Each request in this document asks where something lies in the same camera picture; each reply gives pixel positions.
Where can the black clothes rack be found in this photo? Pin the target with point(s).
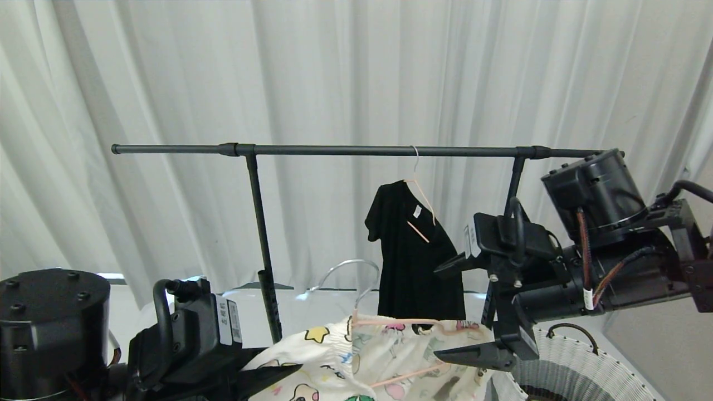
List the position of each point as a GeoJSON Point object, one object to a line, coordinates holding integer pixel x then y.
{"type": "Point", "coordinates": [362, 150]}

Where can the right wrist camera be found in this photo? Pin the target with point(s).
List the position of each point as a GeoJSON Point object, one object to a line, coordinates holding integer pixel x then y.
{"type": "Point", "coordinates": [537, 236]}

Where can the white laundry basket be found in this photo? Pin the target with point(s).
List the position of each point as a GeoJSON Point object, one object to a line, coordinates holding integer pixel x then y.
{"type": "Point", "coordinates": [574, 373]}

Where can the cream printed garment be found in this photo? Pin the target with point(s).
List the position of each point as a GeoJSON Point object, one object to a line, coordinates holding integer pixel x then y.
{"type": "Point", "coordinates": [334, 362]}

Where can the black garment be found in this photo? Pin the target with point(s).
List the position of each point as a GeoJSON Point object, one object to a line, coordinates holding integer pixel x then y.
{"type": "Point", "coordinates": [418, 273]}

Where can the pink clothes hanger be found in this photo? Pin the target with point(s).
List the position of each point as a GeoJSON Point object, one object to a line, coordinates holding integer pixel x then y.
{"type": "Point", "coordinates": [423, 200]}
{"type": "Point", "coordinates": [390, 321]}

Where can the white curtain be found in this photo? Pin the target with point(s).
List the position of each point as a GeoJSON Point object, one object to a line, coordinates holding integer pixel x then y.
{"type": "Point", "coordinates": [223, 72]}

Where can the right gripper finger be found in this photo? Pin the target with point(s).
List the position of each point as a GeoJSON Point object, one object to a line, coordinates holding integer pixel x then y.
{"type": "Point", "coordinates": [484, 355]}
{"type": "Point", "coordinates": [459, 266]}

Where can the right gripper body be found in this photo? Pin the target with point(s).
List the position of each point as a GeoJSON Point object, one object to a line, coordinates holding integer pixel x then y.
{"type": "Point", "coordinates": [551, 303]}

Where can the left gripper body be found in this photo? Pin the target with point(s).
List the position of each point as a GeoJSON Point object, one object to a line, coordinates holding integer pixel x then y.
{"type": "Point", "coordinates": [195, 379]}

